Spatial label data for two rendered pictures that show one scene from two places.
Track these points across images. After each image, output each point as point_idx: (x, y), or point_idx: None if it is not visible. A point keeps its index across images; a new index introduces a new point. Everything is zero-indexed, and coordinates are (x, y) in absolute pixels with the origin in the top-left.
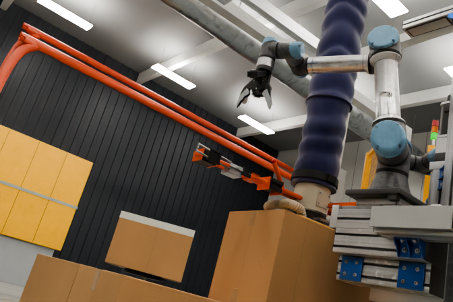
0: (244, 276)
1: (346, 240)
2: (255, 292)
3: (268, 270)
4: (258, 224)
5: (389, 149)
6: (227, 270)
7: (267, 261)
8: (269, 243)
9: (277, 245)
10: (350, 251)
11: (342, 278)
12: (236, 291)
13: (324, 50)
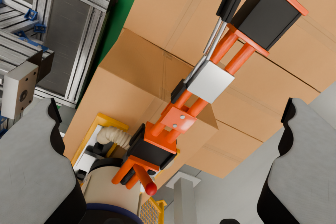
0: (159, 58)
1: (14, 45)
2: (140, 42)
3: (124, 41)
4: (152, 83)
5: None
6: (186, 76)
7: (127, 47)
8: (127, 57)
9: (112, 47)
10: (14, 37)
11: (43, 46)
12: (166, 56)
13: None
